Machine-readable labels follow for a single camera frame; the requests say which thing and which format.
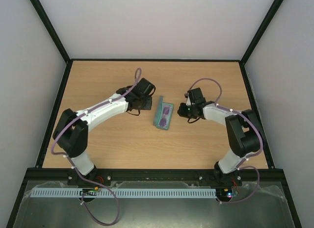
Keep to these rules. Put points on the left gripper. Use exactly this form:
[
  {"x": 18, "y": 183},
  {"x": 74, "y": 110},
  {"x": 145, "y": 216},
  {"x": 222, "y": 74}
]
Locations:
[{"x": 149, "y": 106}]

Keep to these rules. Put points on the black aluminium front rail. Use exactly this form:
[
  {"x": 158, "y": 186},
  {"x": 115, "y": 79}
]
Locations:
[{"x": 107, "y": 177}]

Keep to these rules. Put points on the pink sunglasses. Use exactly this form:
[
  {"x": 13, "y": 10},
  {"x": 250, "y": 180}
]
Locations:
[{"x": 165, "y": 114}]

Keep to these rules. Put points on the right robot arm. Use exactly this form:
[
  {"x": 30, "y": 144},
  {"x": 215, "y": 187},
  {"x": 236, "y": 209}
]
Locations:
[{"x": 243, "y": 131}]

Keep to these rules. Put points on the black cage frame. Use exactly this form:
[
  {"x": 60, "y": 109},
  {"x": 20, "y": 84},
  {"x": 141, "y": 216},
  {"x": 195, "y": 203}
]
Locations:
[{"x": 55, "y": 38}]

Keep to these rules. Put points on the light blue cable duct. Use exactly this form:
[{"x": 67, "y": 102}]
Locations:
[{"x": 126, "y": 193}]

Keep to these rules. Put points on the grey-green glasses case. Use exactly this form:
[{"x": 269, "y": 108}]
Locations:
[{"x": 161, "y": 104}]

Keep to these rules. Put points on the right circuit board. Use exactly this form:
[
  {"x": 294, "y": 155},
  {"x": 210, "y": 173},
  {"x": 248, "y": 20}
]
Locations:
[{"x": 225, "y": 195}]

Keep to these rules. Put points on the left circuit board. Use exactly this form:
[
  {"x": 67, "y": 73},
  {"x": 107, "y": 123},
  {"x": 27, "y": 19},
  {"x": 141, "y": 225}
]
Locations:
[{"x": 89, "y": 191}]

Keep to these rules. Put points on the circuit board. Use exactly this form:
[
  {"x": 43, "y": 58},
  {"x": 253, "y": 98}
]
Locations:
[
  {"x": 225, "y": 195},
  {"x": 89, "y": 191}
]

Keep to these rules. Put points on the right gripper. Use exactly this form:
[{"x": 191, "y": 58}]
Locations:
[{"x": 181, "y": 110}]

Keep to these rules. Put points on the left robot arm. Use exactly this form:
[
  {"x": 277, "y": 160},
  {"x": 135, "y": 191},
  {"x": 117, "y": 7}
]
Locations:
[{"x": 71, "y": 133}]

